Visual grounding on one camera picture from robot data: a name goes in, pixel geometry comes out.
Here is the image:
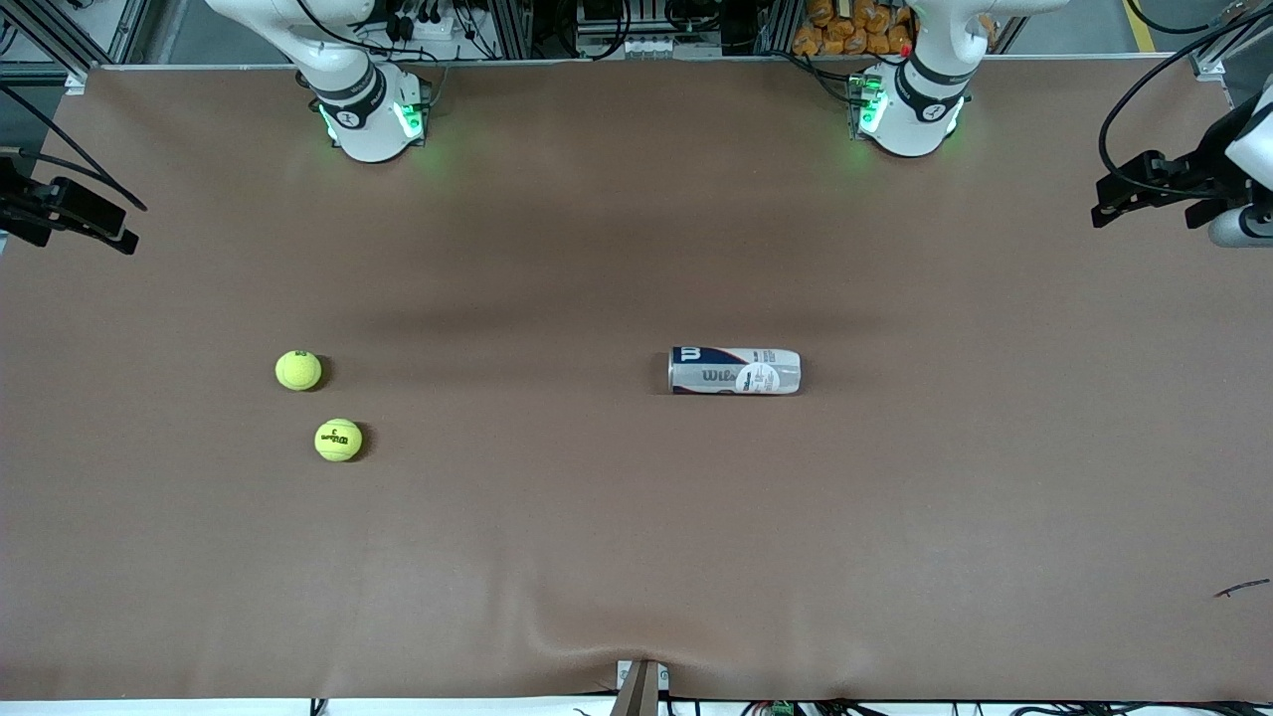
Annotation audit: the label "yellow Wilson tennis ball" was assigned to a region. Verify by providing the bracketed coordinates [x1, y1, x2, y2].
[275, 349, 323, 392]
[314, 419, 364, 462]

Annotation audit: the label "Wilson tennis ball can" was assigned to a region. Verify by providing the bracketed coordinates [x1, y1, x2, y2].
[668, 346, 803, 397]

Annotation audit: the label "orange bagged items pile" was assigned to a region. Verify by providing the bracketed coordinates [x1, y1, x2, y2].
[792, 0, 918, 58]

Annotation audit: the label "white power strip black plugs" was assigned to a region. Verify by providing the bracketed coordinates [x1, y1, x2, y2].
[383, 0, 470, 43]

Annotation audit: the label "brown table mat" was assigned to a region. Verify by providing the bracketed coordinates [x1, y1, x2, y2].
[0, 55, 1273, 703]

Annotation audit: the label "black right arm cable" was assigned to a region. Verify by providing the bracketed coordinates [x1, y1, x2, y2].
[0, 85, 149, 213]

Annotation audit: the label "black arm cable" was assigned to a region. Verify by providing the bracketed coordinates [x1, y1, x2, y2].
[0, 85, 149, 213]
[1098, 5, 1273, 197]

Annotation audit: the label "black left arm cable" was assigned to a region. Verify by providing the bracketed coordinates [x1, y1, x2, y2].
[1098, 5, 1273, 197]

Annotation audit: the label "aluminium frame profile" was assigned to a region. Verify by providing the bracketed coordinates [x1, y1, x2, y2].
[0, 0, 150, 83]
[1188, 0, 1273, 83]

